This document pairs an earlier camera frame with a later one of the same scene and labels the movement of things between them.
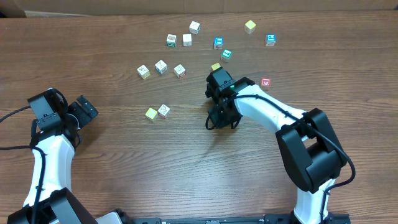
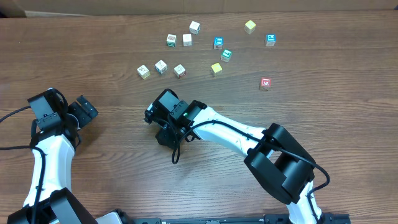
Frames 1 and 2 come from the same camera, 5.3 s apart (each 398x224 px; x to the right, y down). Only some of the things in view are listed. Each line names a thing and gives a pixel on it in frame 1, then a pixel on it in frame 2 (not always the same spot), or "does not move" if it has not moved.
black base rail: [333, 218] does not move
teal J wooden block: [194, 27] does not move
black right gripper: [211, 90] to [150, 115]
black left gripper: [86, 107] does not move
